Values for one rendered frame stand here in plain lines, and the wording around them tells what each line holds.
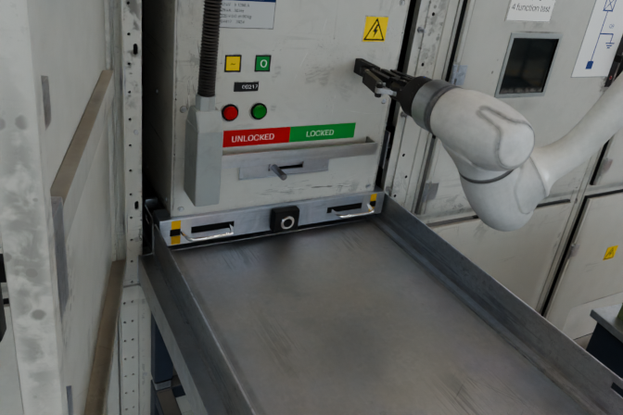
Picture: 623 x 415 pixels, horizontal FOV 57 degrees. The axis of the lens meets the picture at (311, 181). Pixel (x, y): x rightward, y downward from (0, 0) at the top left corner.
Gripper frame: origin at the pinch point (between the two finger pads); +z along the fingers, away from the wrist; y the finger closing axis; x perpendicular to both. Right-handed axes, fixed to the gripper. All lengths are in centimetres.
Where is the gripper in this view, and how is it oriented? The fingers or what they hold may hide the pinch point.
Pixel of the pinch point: (366, 69)
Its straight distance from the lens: 118.1
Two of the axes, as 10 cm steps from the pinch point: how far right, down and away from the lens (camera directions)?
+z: -4.7, -4.3, 7.7
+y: 8.8, -1.0, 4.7
